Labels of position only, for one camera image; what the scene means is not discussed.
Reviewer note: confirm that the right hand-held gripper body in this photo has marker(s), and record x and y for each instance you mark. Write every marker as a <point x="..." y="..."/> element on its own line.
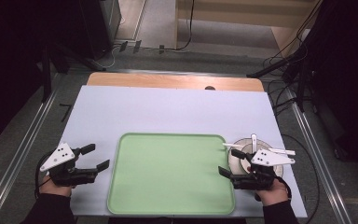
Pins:
<point x="270" y="158"/>

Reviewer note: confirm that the light wooden furniture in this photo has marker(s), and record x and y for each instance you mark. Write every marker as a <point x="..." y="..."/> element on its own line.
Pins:
<point x="230" y="12"/>

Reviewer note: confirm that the person's left hand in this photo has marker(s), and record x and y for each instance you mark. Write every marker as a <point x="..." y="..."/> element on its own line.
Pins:
<point x="54" y="189"/>

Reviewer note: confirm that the green plastic tray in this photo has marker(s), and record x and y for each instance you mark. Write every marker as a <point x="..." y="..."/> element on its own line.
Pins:
<point x="167" y="174"/>

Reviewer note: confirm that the black floor strip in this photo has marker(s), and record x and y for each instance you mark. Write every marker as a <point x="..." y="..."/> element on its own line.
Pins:
<point x="162" y="49"/>
<point x="123" y="46"/>
<point x="137" y="46"/>

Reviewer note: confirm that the dark round table grommet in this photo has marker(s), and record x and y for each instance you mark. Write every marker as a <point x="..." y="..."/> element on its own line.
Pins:
<point x="209" y="88"/>

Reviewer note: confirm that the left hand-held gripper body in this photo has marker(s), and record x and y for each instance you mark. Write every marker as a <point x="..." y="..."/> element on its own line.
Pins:
<point x="57" y="157"/>

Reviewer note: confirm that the black metal stand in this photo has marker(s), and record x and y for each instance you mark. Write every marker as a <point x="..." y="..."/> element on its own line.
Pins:
<point x="46" y="81"/>
<point x="273" y="67"/>

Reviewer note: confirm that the black cabinet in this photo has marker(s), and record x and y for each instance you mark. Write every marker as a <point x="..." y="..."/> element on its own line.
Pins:
<point x="96" y="28"/>

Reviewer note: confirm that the person's right hand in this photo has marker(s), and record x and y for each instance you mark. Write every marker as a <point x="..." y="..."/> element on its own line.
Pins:
<point x="275" y="194"/>

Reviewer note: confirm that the white table cover sheet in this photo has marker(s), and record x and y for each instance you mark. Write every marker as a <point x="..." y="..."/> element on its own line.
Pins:
<point x="167" y="109"/>

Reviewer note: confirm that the white bowl with dark rim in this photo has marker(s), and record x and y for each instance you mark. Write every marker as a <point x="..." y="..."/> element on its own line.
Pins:
<point x="261" y="146"/>

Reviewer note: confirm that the dark curtain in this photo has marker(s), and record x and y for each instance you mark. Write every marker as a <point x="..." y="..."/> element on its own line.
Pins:
<point x="12" y="62"/>
<point x="348" y="77"/>

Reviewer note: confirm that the white ceramic spoon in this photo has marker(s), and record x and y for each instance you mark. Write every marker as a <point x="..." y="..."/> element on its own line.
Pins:
<point x="254" y="142"/>

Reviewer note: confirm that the metal floor rail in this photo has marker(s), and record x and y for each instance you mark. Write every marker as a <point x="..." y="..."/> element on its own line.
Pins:
<point x="29" y="137"/>
<point x="329" y="186"/>

